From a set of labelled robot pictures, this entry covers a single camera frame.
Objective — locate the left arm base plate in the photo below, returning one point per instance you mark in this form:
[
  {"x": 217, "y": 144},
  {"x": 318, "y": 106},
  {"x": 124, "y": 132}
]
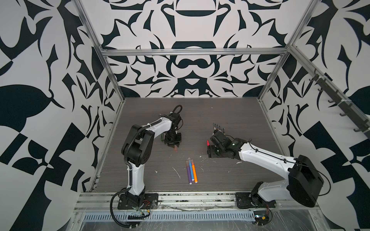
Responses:
[{"x": 144, "y": 200}]

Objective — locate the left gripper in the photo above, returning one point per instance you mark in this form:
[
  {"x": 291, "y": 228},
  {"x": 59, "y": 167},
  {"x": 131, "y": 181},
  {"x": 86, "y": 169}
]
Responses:
[{"x": 178, "y": 142}]

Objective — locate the blue marker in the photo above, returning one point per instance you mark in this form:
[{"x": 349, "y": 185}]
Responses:
[{"x": 191, "y": 171}]

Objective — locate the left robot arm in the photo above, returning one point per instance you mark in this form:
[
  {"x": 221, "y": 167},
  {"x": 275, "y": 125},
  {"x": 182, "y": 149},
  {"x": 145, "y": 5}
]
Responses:
[{"x": 138, "y": 146}]

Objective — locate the aluminium front rail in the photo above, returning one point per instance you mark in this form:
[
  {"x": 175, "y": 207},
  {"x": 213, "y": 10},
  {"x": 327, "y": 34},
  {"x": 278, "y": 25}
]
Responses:
[{"x": 100, "y": 201}]

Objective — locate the purple marker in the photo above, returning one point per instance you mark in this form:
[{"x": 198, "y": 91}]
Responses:
[{"x": 189, "y": 172}]

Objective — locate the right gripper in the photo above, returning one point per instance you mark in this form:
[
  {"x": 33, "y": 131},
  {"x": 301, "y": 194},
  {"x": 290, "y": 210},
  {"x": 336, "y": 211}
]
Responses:
[{"x": 209, "y": 151}]

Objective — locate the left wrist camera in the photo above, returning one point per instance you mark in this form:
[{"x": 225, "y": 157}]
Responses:
[{"x": 175, "y": 118}]

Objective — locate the black hook rail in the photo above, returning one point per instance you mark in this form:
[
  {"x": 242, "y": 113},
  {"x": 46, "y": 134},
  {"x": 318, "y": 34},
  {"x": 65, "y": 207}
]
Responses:
[{"x": 348, "y": 107}]

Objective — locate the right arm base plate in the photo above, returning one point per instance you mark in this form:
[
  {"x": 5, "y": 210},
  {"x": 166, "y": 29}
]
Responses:
[{"x": 246, "y": 200}]

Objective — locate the white slotted cable duct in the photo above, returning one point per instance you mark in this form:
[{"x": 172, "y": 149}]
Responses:
[{"x": 175, "y": 216}]

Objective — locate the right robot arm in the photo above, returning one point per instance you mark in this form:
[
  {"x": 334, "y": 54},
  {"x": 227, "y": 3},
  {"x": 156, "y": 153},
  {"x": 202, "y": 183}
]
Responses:
[{"x": 301, "y": 182}]

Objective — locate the orange marker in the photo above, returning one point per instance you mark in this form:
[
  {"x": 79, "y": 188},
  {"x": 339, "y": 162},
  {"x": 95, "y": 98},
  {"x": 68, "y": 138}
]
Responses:
[{"x": 194, "y": 171}]

